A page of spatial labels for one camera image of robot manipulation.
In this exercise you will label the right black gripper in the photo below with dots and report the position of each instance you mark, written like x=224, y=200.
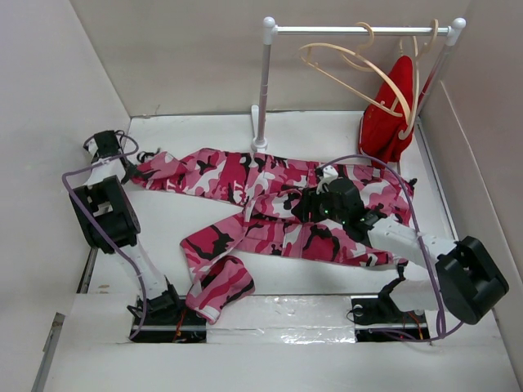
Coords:
x=308, y=203

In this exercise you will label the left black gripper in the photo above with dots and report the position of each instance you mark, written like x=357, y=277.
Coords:
x=131, y=171

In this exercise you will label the pink camouflage trousers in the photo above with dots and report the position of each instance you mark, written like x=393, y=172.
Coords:
x=268, y=191

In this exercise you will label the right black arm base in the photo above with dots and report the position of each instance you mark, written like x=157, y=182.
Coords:
x=377, y=319

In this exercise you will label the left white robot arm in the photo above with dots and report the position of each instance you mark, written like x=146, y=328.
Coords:
x=110, y=224

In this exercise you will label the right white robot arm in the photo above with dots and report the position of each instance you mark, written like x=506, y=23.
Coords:
x=463, y=277

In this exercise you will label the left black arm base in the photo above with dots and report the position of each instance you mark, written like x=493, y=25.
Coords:
x=167, y=320

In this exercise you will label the beige hanger with red garment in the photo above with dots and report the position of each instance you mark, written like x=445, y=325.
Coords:
x=418, y=53

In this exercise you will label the empty beige wooden hanger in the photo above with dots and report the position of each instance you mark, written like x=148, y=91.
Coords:
x=359, y=69

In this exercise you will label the red shorts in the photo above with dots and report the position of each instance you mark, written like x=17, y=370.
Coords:
x=379, y=131

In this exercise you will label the white clothes rack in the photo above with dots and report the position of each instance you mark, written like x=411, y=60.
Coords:
x=451, y=34

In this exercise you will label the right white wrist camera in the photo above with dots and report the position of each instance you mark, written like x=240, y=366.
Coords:
x=327, y=175

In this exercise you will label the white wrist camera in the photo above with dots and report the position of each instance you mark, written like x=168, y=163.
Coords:
x=327, y=175
x=91, y=147

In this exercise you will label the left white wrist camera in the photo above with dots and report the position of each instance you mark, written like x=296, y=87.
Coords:
x=91, y=147

